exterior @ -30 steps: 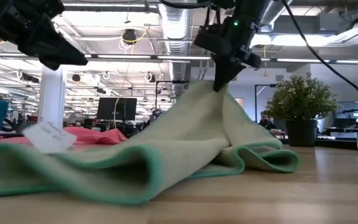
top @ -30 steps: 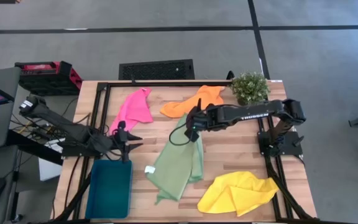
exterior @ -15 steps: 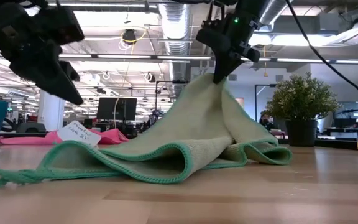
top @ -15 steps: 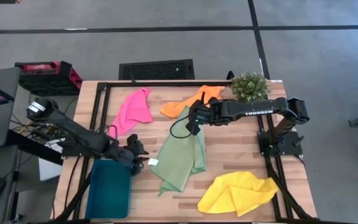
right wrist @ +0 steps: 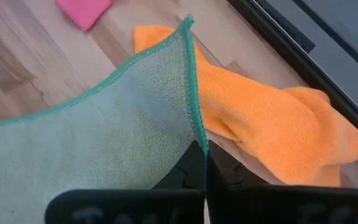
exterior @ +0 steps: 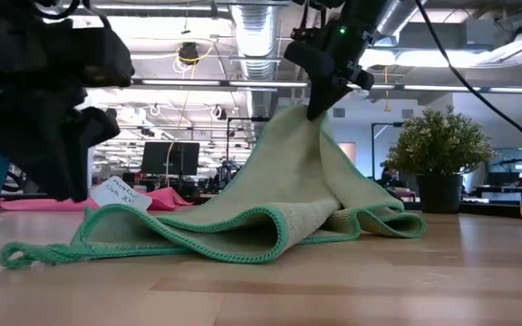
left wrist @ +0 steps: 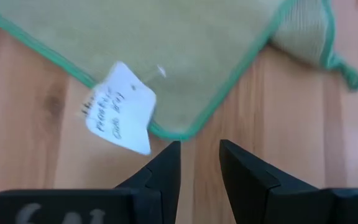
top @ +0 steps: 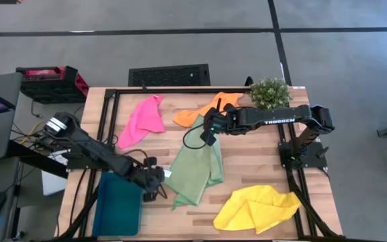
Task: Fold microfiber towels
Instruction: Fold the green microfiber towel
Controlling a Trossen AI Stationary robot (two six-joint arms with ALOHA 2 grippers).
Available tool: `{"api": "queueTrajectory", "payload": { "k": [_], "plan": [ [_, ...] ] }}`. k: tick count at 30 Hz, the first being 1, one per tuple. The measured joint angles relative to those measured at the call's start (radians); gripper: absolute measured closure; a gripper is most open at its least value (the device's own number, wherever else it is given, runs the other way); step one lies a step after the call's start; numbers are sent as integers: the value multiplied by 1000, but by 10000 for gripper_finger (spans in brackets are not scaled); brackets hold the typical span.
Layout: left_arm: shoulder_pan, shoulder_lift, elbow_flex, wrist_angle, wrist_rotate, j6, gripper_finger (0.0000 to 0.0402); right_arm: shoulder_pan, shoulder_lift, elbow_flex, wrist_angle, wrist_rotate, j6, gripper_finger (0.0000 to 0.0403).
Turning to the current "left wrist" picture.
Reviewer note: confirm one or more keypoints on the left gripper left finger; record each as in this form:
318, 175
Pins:
157, 193

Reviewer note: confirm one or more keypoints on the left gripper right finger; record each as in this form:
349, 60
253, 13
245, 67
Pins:
253, 193

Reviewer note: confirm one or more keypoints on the pale green microfiber towel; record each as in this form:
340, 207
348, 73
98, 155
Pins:
182, 46

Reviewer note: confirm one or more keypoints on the white handwritten paper label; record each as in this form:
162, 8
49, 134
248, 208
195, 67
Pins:
123, 115

